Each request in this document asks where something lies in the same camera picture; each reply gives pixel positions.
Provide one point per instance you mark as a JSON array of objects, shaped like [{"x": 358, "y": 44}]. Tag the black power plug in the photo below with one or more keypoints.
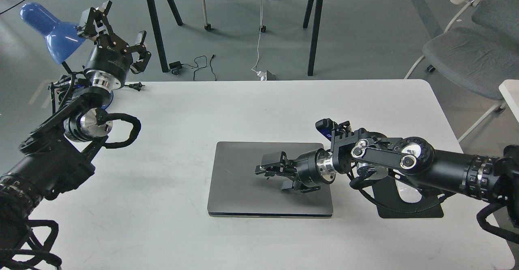
[{"x": 136, "y": 86}]

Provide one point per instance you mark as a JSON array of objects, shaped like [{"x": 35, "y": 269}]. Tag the blue desk lamp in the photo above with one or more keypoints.
[{"x": 61, "y": 38}]

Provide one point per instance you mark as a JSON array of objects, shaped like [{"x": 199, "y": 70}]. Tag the black mouse pad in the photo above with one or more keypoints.
[{"x": 385, "y": 192}]

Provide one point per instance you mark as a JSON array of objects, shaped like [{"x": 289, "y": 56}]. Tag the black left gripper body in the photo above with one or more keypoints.
[{"x": 109, "y": 62}]

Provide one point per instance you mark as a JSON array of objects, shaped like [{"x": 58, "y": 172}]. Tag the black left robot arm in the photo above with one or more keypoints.
[{"x": 58, "y": 154}]

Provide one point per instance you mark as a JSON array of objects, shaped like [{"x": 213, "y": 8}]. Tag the grey office chair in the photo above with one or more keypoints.
[{"x": 476, "y": 61}]

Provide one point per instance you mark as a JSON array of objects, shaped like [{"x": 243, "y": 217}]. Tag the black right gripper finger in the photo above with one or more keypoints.
[
  {"x": 277, "y": 164},
  {"x": 295, "y": 184}
]

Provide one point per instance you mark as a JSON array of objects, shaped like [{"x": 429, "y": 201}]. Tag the white side table edge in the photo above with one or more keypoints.
[{"x": 509, "y": 89}]

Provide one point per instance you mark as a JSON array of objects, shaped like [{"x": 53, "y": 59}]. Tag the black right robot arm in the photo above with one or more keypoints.
[{"x": 365, "y": 157}]

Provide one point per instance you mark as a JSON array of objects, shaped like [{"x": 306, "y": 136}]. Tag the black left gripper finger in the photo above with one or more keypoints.
[
  {"x": 95, "y": 26},
  {"x": 140, "y": 65}
]

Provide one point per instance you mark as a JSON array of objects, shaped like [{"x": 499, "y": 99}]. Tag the black power adapter with cable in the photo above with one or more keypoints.
[{"x": 175, "y": 67}]

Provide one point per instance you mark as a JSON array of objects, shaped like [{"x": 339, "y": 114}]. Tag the white computer mouse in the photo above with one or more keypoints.
[{"x": 408, "y": 193}]

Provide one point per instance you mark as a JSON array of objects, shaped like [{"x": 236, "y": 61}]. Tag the grey laptop notebook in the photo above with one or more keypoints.
[{"x": 236, "y": 190}]

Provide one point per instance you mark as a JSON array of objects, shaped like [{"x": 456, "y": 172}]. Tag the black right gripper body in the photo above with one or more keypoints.
[{"x": 314, "y": 169}]

